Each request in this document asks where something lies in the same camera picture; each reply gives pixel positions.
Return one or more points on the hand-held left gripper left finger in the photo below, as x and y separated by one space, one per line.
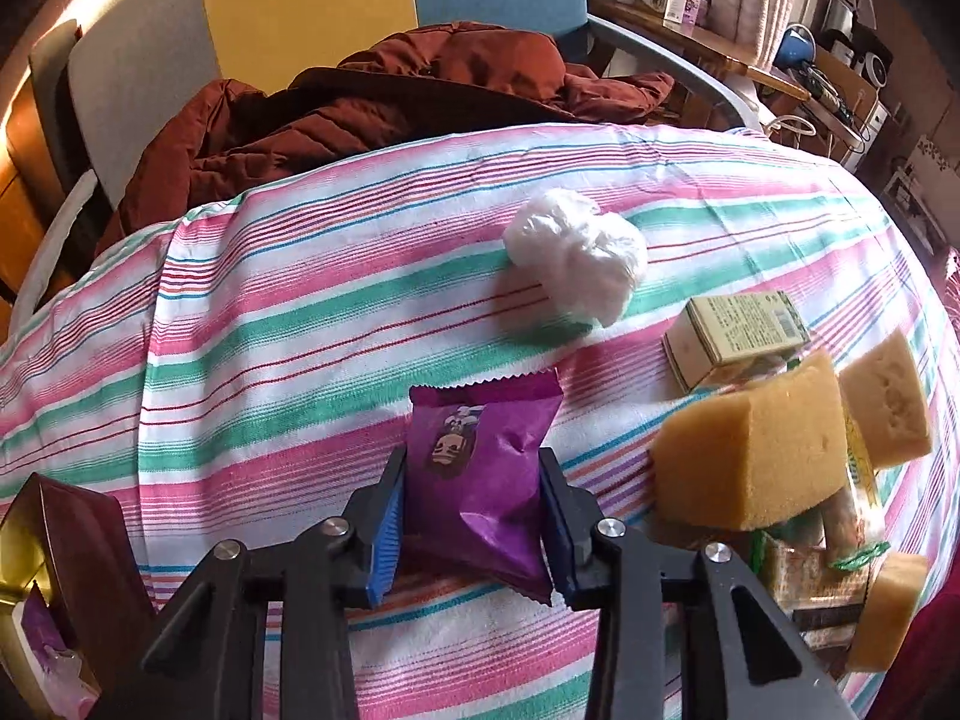
382 532

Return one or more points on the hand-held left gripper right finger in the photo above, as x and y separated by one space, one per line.
561 532

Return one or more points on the large yellow sponge block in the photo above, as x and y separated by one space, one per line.
750 457

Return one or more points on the cracker packet with dark stripe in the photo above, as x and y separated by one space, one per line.
802 577

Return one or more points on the gold metal tin box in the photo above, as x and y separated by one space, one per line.
82 540

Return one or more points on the clear cracker packet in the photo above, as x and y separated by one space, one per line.
861 465

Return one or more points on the pink baby bottle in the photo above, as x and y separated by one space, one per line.
64 679

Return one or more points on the striped pink green tablecloth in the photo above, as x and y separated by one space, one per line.
300 330

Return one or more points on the small cream carton box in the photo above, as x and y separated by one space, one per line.
739 337

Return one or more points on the crumpled white plastic bag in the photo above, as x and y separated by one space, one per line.
577 255

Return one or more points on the brown padded jacket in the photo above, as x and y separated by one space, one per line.
375 112

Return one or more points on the orange wooden wardrobe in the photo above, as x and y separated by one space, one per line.
22 202

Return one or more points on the wooden desk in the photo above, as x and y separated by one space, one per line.
712 45

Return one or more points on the brown cardboard box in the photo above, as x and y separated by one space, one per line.
847 94

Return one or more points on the small pink box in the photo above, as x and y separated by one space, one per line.
696 11

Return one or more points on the blue mug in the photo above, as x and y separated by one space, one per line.
795 45

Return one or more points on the pink checked curtain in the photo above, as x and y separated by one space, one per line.
757 0

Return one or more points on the black and white appliance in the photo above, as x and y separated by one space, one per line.
862 45

